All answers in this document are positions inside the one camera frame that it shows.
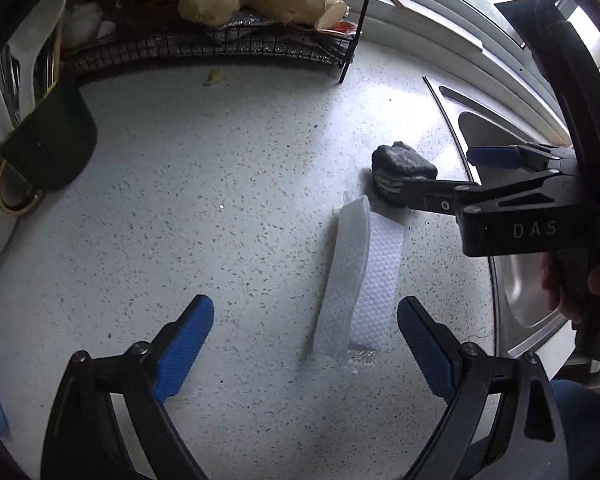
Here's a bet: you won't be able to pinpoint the person right hand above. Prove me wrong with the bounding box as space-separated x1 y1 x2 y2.
540 252 600 324

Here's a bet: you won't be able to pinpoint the stainless steel sink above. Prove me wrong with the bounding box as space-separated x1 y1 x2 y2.
425 78 568 358

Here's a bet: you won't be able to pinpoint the dark green utensil mug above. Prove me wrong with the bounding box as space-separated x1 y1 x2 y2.
0 81 97 217

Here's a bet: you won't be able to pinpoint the grey rag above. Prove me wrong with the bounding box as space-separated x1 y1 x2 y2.
372 141 438 207

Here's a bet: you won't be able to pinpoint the white ladle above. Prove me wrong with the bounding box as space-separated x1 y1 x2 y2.
0 0 66 131

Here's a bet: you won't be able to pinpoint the black wire rack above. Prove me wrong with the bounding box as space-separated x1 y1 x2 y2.
61 0 366 82

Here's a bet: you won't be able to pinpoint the white tissue pack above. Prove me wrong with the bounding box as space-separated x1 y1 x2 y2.
313 195 404 358

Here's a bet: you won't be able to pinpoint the person blue trouser legs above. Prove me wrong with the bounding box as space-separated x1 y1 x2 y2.
459 378 600 480

